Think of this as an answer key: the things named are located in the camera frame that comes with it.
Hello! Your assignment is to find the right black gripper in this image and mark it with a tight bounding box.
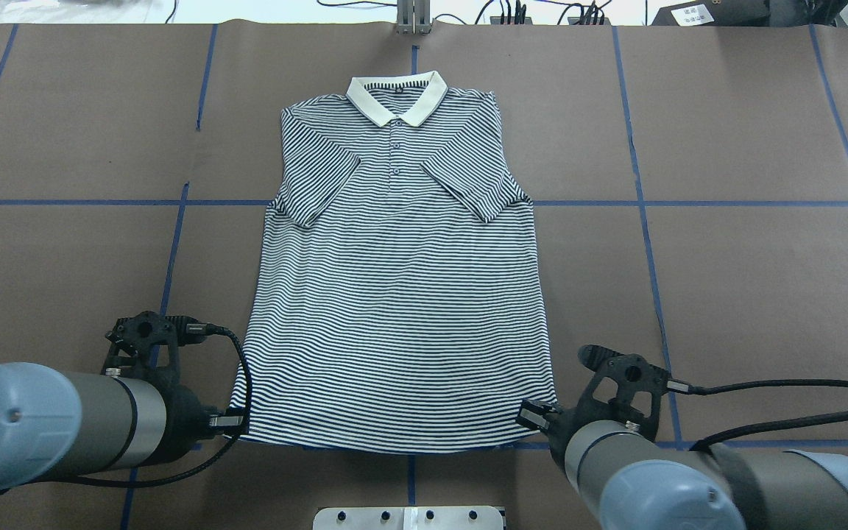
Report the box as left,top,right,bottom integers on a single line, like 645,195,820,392
516,400,601,472

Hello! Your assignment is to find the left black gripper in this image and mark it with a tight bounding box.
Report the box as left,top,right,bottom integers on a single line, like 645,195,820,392
163,368,247,463

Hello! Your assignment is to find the striped polo shirt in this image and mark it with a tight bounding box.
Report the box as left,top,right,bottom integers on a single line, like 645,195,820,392
230,71,557,455

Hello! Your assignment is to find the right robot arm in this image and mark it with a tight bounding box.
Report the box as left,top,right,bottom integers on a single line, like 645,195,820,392
516,399,848,529

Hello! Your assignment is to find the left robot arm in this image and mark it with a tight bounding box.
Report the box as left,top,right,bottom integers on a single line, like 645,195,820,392
0,362,249,495

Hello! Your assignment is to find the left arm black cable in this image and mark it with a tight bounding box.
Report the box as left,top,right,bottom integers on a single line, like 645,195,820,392
71,324,254,490

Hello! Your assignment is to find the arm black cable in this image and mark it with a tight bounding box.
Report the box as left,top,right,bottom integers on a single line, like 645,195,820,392
667,378,848,453
71,324,254,490

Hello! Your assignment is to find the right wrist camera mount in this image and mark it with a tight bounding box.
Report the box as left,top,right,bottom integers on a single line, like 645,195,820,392
574,344,692,442

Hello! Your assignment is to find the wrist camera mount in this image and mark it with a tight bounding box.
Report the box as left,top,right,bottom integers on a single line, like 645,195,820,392
100,310,208,386
574,344,692,442

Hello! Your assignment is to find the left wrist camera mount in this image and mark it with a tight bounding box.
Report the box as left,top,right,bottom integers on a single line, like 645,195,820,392
100,310,208,386

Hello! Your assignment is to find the white pedestal column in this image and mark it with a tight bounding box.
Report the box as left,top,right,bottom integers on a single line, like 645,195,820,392
312,504,508,529

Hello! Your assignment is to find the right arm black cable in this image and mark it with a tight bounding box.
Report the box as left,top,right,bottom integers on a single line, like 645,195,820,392
667,378,848,453

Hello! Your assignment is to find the aluminium frame post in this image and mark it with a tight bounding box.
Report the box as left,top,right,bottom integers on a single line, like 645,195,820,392
395,0,433,35

